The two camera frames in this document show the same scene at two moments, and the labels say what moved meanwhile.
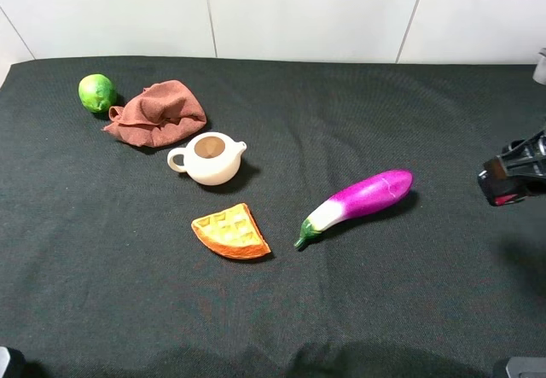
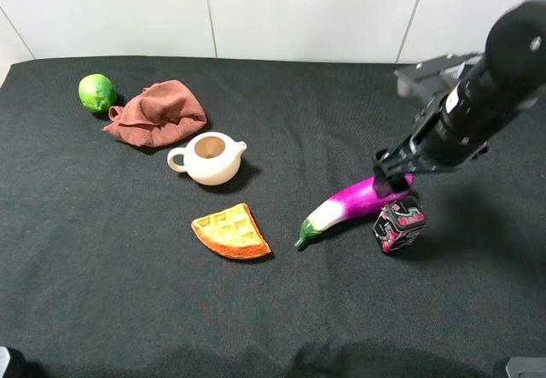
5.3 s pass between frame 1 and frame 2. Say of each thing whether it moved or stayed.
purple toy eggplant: stayed
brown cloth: stayed
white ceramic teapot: stayed
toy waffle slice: stayed
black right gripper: moved
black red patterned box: moved
